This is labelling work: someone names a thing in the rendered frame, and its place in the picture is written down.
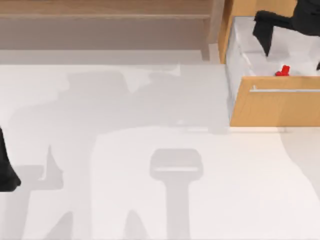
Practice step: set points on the grey pierced drawer inside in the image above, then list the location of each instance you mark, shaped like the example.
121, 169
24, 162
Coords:
238, 55

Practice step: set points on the small red object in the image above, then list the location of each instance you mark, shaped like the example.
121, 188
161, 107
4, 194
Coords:
283, 70

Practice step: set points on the pale wooden cupboard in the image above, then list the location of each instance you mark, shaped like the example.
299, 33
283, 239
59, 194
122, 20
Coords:
240, 8

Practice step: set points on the pale wooden drawer front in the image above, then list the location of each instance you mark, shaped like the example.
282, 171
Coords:
277, 110

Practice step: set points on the brown wooden open shelf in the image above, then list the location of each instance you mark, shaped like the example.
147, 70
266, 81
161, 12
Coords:
105, 30

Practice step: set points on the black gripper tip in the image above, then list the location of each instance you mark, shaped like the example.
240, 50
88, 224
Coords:
6, 170

